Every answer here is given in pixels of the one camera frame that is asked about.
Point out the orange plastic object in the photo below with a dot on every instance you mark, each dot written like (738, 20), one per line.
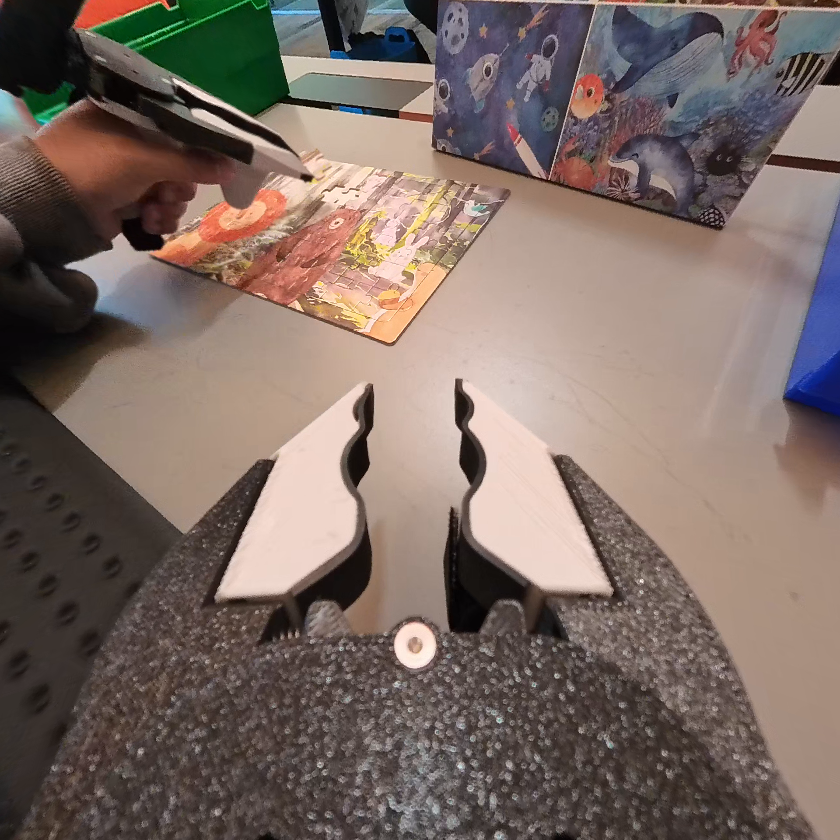
(124, 13)

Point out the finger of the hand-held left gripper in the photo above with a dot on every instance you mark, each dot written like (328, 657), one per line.
(249, 131)
(275, 164)

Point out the dark blue illustrated puzzle box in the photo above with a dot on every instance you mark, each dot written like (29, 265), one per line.
(623, 98)

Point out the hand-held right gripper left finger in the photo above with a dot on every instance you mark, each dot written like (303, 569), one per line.
(295, 525)

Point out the grey desk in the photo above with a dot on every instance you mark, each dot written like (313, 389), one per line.
(590, 361)

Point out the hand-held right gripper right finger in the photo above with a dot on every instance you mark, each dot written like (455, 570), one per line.
(538, 525)

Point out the person's left hand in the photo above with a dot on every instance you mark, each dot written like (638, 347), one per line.
(118, 170)

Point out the person's left forearm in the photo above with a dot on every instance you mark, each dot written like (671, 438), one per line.
(39, 216)

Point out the forest animal jigsaw puzzle board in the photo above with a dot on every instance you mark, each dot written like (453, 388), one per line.
(315, 262)

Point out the dark grey desk flap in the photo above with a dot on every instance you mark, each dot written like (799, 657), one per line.
(361, 92)

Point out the blue plastic object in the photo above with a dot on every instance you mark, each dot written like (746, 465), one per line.
(820, 341)

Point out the dark perforated panel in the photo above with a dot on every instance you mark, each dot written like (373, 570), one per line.
(65, 590)

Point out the green plastic bin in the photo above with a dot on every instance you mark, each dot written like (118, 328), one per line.
(216, 52)

